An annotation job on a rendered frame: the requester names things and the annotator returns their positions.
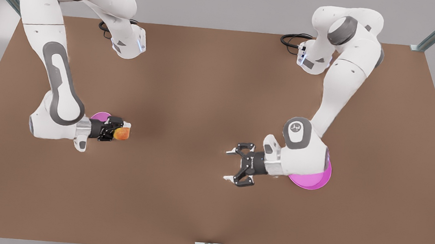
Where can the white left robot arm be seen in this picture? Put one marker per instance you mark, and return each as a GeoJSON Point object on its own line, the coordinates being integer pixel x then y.
{"type": "Point", "coordinates": [342, 85]}

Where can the pink plate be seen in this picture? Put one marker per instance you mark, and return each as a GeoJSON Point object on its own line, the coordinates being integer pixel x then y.
{"type": "Point", "coordinates": [311, 181]}

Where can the red yellow apple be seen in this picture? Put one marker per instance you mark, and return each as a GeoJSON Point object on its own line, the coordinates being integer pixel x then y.
{"type": "Point", "coordinates": [122, 133]}

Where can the pink bowl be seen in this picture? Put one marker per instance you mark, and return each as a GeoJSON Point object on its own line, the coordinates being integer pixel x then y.
{"type": "Point", "coordinates": [100, 116]}

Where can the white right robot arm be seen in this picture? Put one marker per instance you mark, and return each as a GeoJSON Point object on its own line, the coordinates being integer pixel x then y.
{"type": "Point", "coordinates": [39, 15]}

